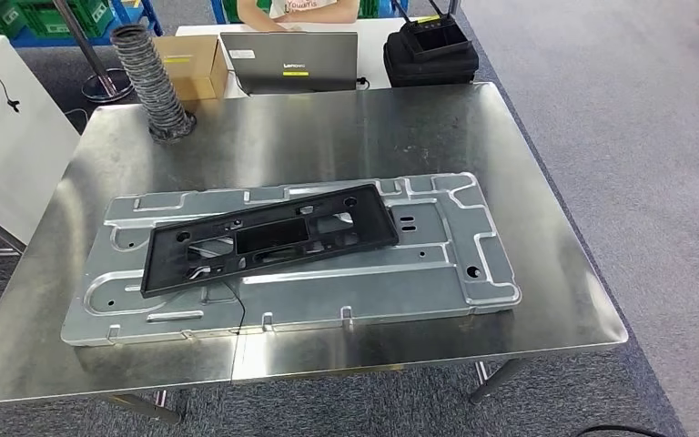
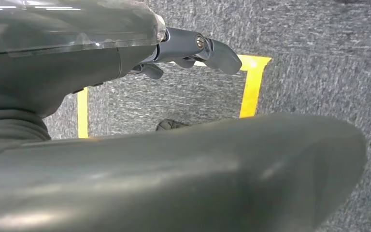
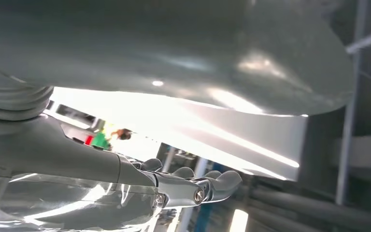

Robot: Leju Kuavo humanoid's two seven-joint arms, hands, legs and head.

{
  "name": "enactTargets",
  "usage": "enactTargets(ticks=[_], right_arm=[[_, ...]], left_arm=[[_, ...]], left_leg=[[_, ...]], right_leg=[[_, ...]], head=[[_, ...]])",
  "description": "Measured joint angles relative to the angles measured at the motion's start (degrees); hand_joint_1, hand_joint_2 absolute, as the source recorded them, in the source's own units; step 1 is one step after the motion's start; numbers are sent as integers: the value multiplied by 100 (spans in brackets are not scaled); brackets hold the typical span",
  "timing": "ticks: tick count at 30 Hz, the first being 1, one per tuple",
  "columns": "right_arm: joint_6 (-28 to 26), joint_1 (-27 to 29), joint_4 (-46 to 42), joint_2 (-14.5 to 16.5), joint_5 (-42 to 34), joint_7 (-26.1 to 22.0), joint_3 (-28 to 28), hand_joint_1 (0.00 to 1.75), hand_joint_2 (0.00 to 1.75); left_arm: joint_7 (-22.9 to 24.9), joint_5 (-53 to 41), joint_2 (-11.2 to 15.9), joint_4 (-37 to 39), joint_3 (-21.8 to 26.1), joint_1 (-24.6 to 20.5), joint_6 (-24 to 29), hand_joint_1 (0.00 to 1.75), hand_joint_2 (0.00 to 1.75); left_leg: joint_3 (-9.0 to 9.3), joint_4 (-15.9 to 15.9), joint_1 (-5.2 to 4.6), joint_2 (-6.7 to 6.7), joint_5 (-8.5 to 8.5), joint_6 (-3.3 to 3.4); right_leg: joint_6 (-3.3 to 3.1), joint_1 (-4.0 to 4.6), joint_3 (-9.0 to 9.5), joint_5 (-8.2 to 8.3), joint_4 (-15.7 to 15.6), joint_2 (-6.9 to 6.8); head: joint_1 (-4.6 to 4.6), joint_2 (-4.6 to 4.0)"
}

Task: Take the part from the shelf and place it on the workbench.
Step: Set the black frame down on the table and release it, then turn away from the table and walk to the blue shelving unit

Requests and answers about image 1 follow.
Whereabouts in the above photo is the black plastic frame part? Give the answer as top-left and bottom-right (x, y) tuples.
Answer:
(139, 182), (400, 300)

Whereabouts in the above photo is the stainless steel workbench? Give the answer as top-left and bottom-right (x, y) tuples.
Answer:
(0, 81), (630, 426)

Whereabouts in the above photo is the grey stamped metal plate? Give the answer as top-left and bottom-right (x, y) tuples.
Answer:
(59, 171), (522, 350)

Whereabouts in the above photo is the white desk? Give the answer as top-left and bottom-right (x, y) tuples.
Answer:
(174, 16), (408, 101)

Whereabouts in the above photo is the black equipment case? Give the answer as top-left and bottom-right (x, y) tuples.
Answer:
(382, 30), (481, 89)

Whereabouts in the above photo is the grey laptop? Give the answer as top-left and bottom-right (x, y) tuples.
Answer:
(219, 31), (360, 96)

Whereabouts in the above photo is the black open tray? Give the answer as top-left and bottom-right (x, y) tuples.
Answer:
(399, 15), (471, 62)

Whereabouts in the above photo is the person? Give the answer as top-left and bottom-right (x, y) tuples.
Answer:
(236, 0), (361, 33)

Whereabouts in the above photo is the brown cardboard box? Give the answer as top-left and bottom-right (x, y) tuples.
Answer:
(153, 34), (230, 103)

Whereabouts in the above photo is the white cabinet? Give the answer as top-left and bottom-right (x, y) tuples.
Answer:
(0, 34), (81, 247)

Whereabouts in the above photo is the thin black wire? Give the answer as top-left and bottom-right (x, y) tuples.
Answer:
(219, 278), (248, 336)

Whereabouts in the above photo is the grey corrugated hose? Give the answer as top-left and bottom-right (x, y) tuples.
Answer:
(109, 24), (198, 145)

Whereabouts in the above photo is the metal stanchion post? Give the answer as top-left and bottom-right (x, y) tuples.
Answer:
(52, 0), (135, 105)

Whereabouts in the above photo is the black floor cable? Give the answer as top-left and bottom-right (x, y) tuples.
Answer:
(569, 423), (699, 437)

